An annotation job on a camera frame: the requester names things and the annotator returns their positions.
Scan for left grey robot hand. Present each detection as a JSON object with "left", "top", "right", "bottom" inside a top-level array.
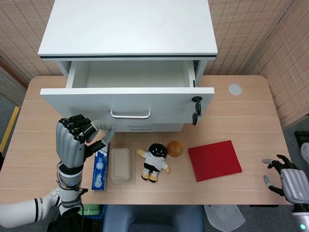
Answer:
[{"left": 56, "top": 115, "right": 117, "bottom": 169}]

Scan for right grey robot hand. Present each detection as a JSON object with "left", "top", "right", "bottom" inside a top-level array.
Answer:
[{"left": 262, "top": 154, "right": 309, "bottom": 206}]

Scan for white drawer with key lock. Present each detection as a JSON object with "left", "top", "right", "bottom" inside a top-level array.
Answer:
[{"left": 40, "top": 60, "right": 215, "bottom": 126}]

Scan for black key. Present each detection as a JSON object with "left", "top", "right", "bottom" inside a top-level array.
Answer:
[{"left": 191, "top": 95, "right": 204, "bottom": 127}]

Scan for white three-drawer cabinet body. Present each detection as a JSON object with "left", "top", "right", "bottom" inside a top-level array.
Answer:
[{"left": 37, "top": 0, "right": 219, "bottom": 132}]

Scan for blue toothpaste box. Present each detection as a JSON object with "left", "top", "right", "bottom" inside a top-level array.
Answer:
[{"left": 91, "top": 143, "right": 112, "bottom": 192}]

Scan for black floor object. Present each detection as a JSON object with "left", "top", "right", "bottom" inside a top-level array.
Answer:
[{"left": 294, "top": 130, "right": 309, "bottom": 146}]

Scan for beige lidded food container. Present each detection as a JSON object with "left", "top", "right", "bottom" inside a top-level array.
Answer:
[{"left": 107, "top": 145, "right": 137, "bottom": 187}]

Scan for green plastic bin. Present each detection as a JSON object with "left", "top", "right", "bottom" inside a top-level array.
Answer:
[{"left": 77, "top": 204, "right": 102, "bottom": 216}]

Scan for translucent white plastic cover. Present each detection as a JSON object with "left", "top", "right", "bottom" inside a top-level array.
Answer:
[{"left": 204, "top": 204, "right": 247, "bottom": 232}]

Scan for red hardcover book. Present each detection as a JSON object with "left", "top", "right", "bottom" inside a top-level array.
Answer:
[{"left": 187, "top": 140, "right": 243, "bottom": 183}]

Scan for black plush doll white coat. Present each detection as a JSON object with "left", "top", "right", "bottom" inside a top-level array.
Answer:
[{"left": 137, "top": 143, "right": 171, "bottom": 183}]

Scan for orange jelly cup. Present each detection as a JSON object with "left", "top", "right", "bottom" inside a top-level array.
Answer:
[{"left": 167, "top": 141, "right": 184, "bottom": 158}]

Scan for woven beige folding screen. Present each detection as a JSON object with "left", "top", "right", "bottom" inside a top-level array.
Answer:
[{"left": 0, "top": 0, "right": 309, "bottom": 129}]

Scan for white round cable grommet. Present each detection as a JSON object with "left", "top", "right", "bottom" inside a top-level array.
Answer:
[{"left": 228, "top": 83, "right": 243, "bottom": 96}]

